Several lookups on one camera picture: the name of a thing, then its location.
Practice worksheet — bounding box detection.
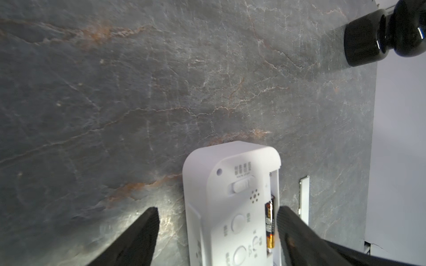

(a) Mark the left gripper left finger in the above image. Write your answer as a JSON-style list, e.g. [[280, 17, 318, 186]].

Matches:
[[89, 207, 160, 266]]

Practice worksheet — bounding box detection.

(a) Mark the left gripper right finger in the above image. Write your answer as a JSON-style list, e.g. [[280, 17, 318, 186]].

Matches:
[[277, 206, 406, 266]]

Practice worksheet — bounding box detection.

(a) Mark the white battery cover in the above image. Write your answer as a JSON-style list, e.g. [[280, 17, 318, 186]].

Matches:
[[298, 176, 310, 225]]

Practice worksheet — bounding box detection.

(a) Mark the AAA battery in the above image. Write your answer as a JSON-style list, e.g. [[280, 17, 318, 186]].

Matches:
[[265, 195, 275, 252]]

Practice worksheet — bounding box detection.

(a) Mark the white digital alarm clock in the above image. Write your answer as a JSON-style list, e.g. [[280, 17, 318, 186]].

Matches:
[[183, 141, 282, 266]]

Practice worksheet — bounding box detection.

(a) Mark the green potted plant black pot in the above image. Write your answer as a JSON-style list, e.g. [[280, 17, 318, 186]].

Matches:
[[344, 0, 426, 67]]

